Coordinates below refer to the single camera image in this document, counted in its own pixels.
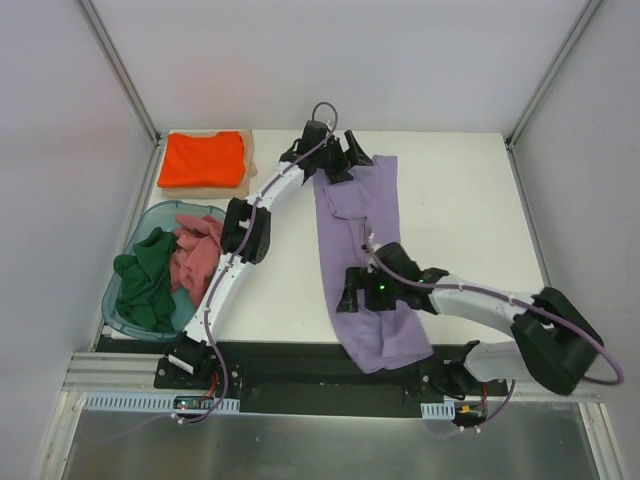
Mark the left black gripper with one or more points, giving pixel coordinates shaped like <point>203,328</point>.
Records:
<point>342,157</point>

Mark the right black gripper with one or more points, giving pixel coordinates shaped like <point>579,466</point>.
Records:
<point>357,288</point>

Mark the lilac purple t shirt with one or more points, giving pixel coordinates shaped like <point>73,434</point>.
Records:
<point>346,214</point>

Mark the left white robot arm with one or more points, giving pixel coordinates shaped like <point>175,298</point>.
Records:
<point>246,234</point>

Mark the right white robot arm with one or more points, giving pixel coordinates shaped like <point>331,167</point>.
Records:
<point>550,340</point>

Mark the folded beige t shirt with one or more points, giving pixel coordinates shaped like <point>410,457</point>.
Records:
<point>221,193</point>

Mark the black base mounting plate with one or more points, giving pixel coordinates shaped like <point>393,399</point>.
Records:
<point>302,378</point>

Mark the folded orange t shirt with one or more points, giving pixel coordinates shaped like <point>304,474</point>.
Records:
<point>211,162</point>

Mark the pink red t shirt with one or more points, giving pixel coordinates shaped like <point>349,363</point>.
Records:
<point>197,254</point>

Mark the dark green t shirt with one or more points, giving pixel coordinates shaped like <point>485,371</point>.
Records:
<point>145,298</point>

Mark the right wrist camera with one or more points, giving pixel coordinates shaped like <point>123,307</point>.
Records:
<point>378,253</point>

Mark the right white cable duct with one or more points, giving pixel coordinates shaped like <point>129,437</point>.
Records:
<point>444,411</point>

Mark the white cable duct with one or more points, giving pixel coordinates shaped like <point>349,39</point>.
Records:
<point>149,403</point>
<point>444,411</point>

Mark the left white cable duct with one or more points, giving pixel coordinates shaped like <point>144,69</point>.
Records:
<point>149,403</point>

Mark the left aluminium corner post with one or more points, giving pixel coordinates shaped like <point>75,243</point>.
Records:
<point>99,31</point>

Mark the aluminium corner post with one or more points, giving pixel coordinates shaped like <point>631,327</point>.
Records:
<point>576,32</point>
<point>99,31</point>

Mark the right aluminium corner post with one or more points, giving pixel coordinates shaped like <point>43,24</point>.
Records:
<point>576,32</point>

